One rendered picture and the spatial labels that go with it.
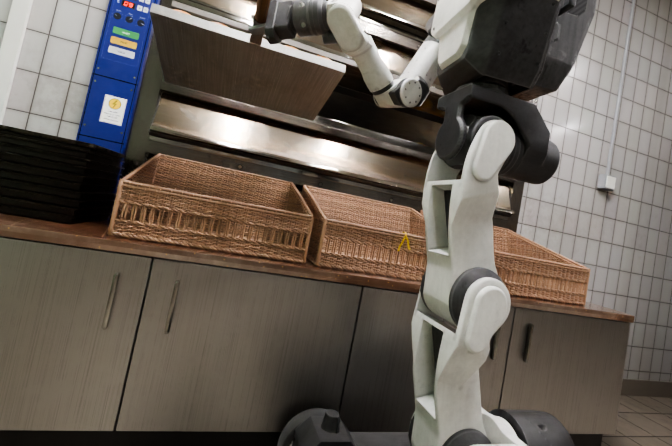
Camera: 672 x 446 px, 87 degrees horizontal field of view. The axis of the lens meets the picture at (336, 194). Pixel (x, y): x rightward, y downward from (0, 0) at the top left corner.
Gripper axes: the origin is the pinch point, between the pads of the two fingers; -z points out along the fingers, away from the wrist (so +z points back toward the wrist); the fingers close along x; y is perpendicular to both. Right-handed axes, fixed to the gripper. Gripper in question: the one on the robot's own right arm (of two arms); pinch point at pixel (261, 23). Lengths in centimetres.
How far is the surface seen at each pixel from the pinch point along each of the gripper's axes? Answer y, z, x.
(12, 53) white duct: -3, -101, 3
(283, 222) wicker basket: -30, 1, -48
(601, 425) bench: -116, 111, -105
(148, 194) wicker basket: -7, -29, -47
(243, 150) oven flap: -52, -32, -14
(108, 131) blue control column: -25, -75, -17
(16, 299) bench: 4, -49, -77
